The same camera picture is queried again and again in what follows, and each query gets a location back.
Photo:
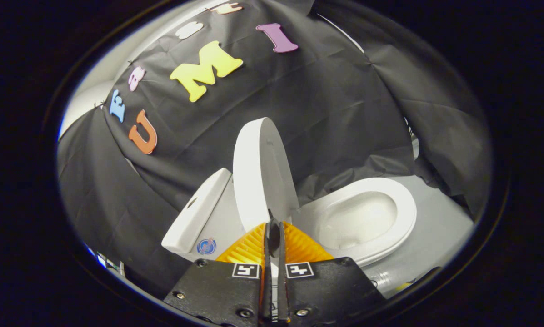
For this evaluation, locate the white toilet lid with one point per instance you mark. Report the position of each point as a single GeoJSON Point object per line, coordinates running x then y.
{"type": "Point", "coordinates": [262, 172]}

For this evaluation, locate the white toilet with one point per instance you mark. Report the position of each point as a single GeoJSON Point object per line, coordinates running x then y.
{"type": "Point", "coordinates": [194, 213]}

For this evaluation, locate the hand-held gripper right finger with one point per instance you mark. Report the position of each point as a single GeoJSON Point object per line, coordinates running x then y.
{"type": "Point", "coordinates": [281, 281]}

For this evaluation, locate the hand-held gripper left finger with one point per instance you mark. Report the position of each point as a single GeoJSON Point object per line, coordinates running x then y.
{"type": "Point", "coordinates": [268, 281]}

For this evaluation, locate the yellow black object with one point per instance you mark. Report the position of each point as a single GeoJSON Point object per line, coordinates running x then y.
{"type": "Point", "coordinates": [403, 287]}

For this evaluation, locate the black backdrop cloth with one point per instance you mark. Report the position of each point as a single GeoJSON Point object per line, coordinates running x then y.
{"type": "Point", "coordinates": [321, 113]}

